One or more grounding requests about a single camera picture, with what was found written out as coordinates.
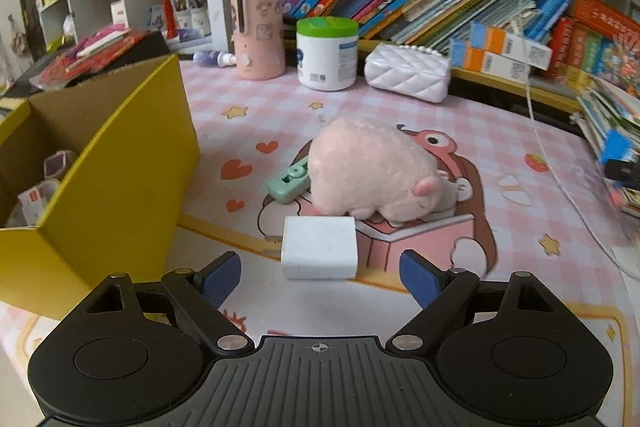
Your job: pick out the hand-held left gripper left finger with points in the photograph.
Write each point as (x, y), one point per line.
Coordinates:
(222, 277)

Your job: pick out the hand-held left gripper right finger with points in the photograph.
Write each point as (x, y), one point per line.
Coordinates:
(417, 277)

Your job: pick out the white rectangular block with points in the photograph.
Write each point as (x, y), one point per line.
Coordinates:
(320, 247)

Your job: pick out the yellow cardboard box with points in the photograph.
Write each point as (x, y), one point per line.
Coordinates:
(125, 187)

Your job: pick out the stack of magazines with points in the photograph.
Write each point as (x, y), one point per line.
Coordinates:
(610, 127)

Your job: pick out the green correction tape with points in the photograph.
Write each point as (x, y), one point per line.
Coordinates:
(287, 182)

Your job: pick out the pink plush toy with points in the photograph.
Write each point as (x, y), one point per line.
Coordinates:
(365, 167)

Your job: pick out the pink checked desk mat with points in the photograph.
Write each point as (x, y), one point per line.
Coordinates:
(500, 147)

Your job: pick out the white red packet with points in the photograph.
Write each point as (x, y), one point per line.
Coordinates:
(40, 204)

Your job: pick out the pink square watch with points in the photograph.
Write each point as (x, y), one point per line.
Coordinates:
(59, 164)

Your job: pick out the white quilted purse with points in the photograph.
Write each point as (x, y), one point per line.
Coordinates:
(405, 72)

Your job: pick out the small spray bottle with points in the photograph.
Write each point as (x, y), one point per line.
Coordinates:
(212, 57)

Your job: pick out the white jar green lid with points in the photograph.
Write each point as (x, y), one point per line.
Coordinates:
(325, 62)

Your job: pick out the black electronic keyboard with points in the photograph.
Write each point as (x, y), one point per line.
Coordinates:
(155, 44)

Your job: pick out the pink tumbler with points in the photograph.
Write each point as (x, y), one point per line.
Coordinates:
(257, 37)

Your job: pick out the red patterned cloth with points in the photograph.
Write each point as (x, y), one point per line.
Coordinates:
(100, 57)

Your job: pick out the white pen holder cup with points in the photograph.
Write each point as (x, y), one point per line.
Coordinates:
(200, 17)
(182, 17)

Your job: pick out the white notebook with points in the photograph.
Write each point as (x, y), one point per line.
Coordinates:
(102, 38)

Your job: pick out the red tassel ornament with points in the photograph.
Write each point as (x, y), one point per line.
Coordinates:
(170, 14)

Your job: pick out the red white box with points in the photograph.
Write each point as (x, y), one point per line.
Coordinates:
(118, 12)

